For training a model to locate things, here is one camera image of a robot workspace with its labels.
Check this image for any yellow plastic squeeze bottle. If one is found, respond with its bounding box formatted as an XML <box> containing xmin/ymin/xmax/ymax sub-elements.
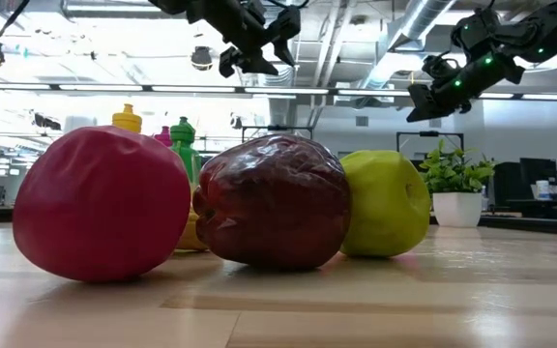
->
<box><xmin>111</xmin><ymin>102</ymin><xmax>143</xmax><ymax>134</ymax></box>

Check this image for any yellow toy pear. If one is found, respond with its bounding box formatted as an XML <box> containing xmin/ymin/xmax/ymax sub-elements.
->
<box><xmin>175</xmin><ymin>208</ymin><xmax>211</xmax><ymax>252</ymax></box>

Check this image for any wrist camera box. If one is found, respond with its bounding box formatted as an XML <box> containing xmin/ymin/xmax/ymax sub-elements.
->
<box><xmin>266</xmin><ymin>4</ymin><xmax>304</xmax><ymax>44</ymax></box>
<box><xmin>451</xmin><ymin>7</ymin><xmax>503</xmax><ymax>55</ymax></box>

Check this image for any black background rig frame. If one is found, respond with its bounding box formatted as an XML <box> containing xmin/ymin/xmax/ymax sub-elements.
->
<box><xmin>396</xmin><ymin>129</ymin><xmax>466</xmax><ymax>152</ymax></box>

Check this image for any green toy apple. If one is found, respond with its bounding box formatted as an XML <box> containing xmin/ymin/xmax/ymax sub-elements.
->
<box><xmin>338</xmin><ymin>149</ymin><xmax>432</xmax><ymax>259</ymax></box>

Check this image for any green plastic squeeze bottle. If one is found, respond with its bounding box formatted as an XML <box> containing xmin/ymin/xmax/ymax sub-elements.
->
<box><xmin>169</xmin><ymin>115</ymin><xmax>203</xmax><ymax>188</ymax></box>

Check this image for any pink plastic squeeze bottle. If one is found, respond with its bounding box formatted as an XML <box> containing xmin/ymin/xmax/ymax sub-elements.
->
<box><xmin>154</xmin><ymin>125</ymin><xmax>174</xmax><ymax>148</ymax></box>

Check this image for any slanted silver ventilation duct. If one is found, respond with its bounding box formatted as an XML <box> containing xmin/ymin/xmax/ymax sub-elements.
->
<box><xmin>360</xmin><ymin>0</ymin><xmax>456</xmax><ymax>91</ymax></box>

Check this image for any white cup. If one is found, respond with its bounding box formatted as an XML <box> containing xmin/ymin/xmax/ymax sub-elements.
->
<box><xmin>535</xmin><ymin>179</ymin><xmax>554</xmax><ymax>200</ymax></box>

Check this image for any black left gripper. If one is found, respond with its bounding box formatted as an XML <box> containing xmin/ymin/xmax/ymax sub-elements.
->
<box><xmin>186</xmin><ymin>0</ymin><xmax>297</xmax><ymax>79</ymax></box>

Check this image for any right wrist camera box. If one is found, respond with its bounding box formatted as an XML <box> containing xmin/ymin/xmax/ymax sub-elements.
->
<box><xmin>451</xmin><ymin>7</ymin><xmax>503</xmax><ymax>55</ymax></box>

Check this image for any black desk with screens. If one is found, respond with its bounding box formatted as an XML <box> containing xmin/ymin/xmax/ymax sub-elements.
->
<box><xmin>491</xmin><ymin>157</ymin><xmax>557</xmax><ymax>218</ymax></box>

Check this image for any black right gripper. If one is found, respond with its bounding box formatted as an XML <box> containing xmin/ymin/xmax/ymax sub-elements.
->
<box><xmin>405</xmin><ymin>49</ymin><xmax>527</xmax><ymax>124</ymax></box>

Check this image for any dark red wrinkled toy apple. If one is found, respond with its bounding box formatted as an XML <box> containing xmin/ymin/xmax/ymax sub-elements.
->
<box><xmin>191</xmin><ymin>133</ymin><xmax>353</xmax><ymax>272</ymax></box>

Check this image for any long ceiling light strip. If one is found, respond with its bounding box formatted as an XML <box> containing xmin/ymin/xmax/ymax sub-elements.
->
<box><xmin>0</xmin><ymin>82</ymin><xmax>557</xmax><ymax>102</ymax></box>

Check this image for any small potted green plant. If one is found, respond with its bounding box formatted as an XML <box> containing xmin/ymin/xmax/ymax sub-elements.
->
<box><xmin>419</xmin><ymin>139</ymin><xmax>498</xmax><ymax>228</ymax></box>

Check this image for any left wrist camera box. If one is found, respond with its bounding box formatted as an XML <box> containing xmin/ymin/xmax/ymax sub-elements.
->
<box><xmin>266</xmin><ymin>4</ymin><xmax>304</xmax><ymax>44</ymax></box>

